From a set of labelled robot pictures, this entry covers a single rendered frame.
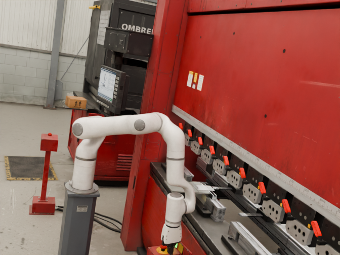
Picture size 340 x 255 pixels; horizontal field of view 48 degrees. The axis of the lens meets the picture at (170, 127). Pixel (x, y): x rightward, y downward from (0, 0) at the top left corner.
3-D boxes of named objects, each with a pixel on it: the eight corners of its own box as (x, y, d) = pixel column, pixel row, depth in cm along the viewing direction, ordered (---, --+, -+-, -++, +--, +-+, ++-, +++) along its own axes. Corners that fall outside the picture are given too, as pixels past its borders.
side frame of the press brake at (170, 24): (119, 237, 372) (158, -8, 325) (199, 237, 401) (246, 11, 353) (124, 251, 349) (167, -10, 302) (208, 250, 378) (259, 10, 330)
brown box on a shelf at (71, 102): (62, 103, 465) (63, 93, 462) (83, 105, 475) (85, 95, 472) (65, 108, 438) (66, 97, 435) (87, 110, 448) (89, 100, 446)
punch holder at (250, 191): (241, 193, 208) (248, 164, 204) (255, 194, 211) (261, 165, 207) (255, 205, 194) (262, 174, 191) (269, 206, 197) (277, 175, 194)
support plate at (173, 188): (163, 181, 258) (164, 180, 258) (199, 183, 267) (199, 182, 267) (172, 192, 241) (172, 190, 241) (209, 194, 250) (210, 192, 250)
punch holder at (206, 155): (200, 157, 263) (204, 134, 260) (211, 158, 266) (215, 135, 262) (208, 165, 249) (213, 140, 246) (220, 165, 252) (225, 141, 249)
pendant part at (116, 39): (92, 115, 372) (104, 26, 354) (116, 116, 385) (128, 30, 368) (114, 129, 331) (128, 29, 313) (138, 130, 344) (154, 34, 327)
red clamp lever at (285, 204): (282, 198, 168) (289, 219, 162) (290, 198, 169) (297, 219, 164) (280, 200, 169) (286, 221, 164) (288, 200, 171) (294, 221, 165)
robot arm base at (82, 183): (67, 194, 210) (71, 162, 206) (62, 181, 227) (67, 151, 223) (101, 195, 217) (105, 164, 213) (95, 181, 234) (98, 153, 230)
